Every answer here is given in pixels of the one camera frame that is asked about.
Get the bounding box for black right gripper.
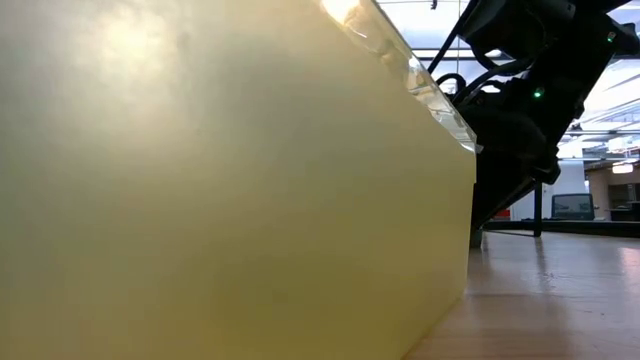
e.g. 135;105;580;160
452;74;587;232

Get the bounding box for yellow translucent plastic bin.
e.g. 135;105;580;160
0;0;478;360

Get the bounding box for wooden shelf riser black legs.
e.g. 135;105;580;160
532;182;545;238

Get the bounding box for dark computer monitor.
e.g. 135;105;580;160
551;193;596;223

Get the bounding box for ceiling light panel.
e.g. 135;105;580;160
412;48;504;60

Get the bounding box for black aluminium rig frame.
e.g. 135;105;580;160
482;218;640;239

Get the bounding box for black camera cable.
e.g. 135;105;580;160
427;0;534;109

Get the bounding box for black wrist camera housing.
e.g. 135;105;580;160
458;0;576;60

